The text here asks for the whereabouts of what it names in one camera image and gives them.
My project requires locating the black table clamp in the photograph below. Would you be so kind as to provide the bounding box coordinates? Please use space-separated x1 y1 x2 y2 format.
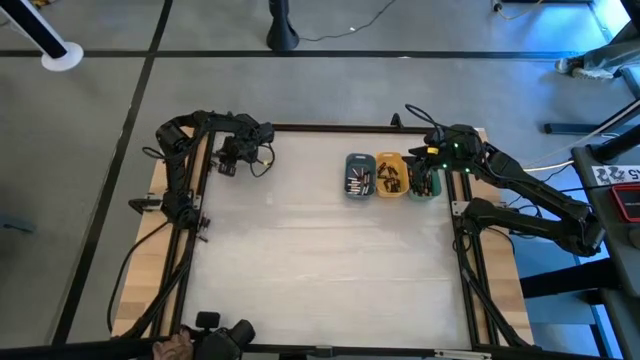
128 197 169 215

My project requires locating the dark teal plastic bin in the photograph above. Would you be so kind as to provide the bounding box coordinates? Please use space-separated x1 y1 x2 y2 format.
344 152 377 200

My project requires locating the black pole with white base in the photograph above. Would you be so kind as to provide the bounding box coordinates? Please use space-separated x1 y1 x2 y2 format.
0 0 85 73

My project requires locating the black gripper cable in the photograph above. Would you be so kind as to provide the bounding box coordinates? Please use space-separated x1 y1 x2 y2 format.
404 103 447 144
248 134 277 179

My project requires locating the mint green plastic bin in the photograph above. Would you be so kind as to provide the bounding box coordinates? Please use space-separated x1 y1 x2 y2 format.
407 159 443 203

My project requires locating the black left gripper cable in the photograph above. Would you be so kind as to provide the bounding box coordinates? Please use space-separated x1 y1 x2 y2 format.
248 134 277 179

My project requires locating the black floor stand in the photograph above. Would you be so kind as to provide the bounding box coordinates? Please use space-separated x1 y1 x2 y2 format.
265 0 301 53

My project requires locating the grey floor object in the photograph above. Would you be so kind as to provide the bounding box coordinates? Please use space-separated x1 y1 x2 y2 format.
0 214 37 235

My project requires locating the black desk crossbar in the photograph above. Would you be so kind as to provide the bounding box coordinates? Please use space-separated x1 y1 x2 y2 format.
519 258 621 300

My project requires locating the person's leg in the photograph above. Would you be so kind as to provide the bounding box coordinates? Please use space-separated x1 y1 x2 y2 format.
582 19 640 71

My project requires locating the black handheld camera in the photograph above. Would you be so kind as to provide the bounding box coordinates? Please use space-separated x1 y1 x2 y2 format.
192 310 257 360

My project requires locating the yellow cable with plug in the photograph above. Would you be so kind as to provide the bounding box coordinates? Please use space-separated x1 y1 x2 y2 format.
492 0 544 22

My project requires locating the silver frame plate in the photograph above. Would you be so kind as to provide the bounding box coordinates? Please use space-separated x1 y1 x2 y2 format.
433 349 494 360

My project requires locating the long black arm cable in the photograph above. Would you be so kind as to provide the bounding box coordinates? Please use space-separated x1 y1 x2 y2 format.
106 222 169 335

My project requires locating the black arm base cable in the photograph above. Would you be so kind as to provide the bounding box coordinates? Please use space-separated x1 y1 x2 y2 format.
504 164 599 240

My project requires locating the black floor cable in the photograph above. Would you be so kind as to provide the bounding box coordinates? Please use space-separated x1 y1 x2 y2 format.
298 0 399 43

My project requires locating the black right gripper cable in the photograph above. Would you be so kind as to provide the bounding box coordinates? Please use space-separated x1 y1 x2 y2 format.
404 103 447 144

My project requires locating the white printed label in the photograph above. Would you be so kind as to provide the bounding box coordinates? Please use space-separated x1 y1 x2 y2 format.
592 164 640 187

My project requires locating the yellow plastic bin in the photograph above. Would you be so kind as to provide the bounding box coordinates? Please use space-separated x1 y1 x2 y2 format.
374 151 410 199

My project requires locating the black aluminium table frame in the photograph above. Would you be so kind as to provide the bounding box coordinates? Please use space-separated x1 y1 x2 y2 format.
127 110 534 357

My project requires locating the yellow and white cable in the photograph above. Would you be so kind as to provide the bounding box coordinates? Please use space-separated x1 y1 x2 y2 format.
522 158 576 174

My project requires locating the black tube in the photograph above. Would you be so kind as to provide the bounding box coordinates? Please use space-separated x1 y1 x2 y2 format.
592 137 640 164

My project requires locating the person's shoe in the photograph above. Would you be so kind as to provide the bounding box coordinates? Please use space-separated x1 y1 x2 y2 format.
555 55 615 81

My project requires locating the grey desk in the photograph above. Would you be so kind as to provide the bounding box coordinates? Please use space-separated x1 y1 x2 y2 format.
572 144 640 360

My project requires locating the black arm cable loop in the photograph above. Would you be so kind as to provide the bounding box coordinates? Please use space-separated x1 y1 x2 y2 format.
141 145 169 162

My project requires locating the black floor bar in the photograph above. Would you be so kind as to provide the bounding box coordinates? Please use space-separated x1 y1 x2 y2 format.
543 97 640 136

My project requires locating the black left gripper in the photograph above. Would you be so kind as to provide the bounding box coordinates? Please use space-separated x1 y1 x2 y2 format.
215 129 264 178

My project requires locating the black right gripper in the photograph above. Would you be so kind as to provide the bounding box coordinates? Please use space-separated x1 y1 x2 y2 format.
402 125 485 197

